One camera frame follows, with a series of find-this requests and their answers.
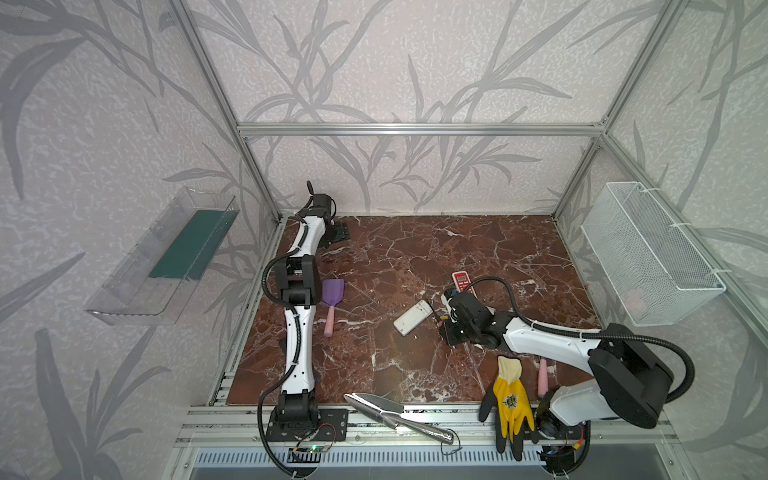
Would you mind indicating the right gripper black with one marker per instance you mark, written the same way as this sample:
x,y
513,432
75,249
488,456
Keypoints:
x,y
450,325

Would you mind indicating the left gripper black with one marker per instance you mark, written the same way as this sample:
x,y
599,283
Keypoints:
x,y
335,230

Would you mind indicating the red white remote control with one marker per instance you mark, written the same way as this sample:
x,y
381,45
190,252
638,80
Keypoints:
x,y
462,282

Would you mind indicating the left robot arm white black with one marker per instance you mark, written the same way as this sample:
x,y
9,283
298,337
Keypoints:
x,y
292,281

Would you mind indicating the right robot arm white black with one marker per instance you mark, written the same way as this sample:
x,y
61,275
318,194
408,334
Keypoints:
x,y
632,376

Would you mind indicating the purple pink spatula left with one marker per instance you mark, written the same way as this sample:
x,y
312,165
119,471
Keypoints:
x,y
332,295

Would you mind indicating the yellow black work glove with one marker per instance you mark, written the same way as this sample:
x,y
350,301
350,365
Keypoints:
x,y
514,416

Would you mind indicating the metal garden trowel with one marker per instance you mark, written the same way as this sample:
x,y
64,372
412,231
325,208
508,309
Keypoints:
x,y
391,414

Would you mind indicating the green mat on shelf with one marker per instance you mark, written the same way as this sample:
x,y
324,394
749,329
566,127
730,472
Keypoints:
x,y
192,250

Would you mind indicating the white wire mesh basket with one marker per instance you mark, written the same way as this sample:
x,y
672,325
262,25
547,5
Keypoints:
x,y
659,276

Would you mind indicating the clear acrylic wall shelf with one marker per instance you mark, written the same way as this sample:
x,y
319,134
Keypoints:
x,y
129,296

